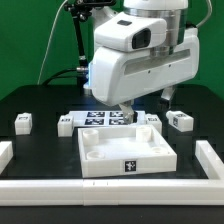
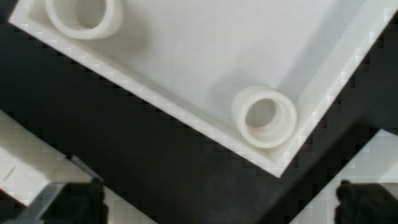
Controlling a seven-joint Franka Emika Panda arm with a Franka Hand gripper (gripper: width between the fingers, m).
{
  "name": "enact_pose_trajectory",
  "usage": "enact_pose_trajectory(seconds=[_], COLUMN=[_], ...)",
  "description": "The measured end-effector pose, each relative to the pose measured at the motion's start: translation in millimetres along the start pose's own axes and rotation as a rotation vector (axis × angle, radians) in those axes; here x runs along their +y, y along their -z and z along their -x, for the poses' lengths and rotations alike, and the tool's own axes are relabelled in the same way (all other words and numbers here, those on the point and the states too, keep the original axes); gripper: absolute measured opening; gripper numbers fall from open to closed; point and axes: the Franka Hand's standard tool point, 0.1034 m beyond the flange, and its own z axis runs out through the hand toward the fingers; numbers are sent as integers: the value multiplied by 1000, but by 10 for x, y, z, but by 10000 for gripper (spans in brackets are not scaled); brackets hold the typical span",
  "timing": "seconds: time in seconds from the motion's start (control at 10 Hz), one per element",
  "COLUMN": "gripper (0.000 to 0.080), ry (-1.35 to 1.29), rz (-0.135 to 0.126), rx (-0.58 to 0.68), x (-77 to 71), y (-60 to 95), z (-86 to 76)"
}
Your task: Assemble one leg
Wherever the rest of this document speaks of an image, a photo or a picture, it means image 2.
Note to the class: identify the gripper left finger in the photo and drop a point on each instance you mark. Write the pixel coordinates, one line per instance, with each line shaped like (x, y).
(70, 202)

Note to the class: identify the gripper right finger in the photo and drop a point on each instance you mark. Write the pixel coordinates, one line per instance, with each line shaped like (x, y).
(369, 203)

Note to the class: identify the white square tabletop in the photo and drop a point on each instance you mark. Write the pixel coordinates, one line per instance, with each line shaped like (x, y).
(200, 47)

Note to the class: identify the white U-shaped obstacle fence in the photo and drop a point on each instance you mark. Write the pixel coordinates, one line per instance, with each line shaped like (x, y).
(35, 165)

